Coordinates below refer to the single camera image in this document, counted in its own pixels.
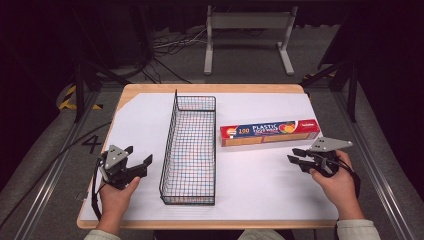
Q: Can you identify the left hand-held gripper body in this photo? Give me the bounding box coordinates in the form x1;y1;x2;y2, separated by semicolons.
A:
98;144;148;191

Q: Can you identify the black metal stand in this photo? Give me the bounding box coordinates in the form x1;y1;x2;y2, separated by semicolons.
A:
300;58;360;124
70;6;153;124

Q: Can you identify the black wire basket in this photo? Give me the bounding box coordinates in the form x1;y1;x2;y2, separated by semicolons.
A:
159;89;217;206

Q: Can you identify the person's left hand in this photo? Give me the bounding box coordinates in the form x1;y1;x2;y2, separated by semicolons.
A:
96;176;142;236

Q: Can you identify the red plastic wrap box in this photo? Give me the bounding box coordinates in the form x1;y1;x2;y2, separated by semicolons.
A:
219;118;321;148

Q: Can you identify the bundle of floor cables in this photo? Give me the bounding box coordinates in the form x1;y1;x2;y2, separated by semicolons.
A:
146;26;208;85

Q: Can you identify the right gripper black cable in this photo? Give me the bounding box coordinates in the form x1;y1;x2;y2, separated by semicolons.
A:
328;155;362;200

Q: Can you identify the person's right hand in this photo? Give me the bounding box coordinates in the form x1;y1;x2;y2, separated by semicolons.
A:
309;149;366;222

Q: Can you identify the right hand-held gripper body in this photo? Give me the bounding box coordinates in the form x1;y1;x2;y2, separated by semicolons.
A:
304;136;354;178

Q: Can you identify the long black floor cable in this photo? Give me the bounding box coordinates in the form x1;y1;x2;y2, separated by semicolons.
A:
0;121;113;230

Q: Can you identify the yellow black hazard tape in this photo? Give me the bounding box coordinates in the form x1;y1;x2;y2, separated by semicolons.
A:
58;84;103;111

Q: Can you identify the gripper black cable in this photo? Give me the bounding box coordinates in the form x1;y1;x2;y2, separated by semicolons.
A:
328;155;362;200
90;159;104;222

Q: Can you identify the white metal stand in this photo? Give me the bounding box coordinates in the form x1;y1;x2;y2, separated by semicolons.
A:
203;4;299;76

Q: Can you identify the white paper sheet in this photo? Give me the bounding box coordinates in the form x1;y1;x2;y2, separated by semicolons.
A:
79;92;340;222

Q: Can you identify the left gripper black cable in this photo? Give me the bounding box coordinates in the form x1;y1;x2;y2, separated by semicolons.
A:
90;159;104;222

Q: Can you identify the aluminium floor rail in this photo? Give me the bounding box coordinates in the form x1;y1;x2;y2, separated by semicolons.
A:
332;90;418;240
12;90;102;240

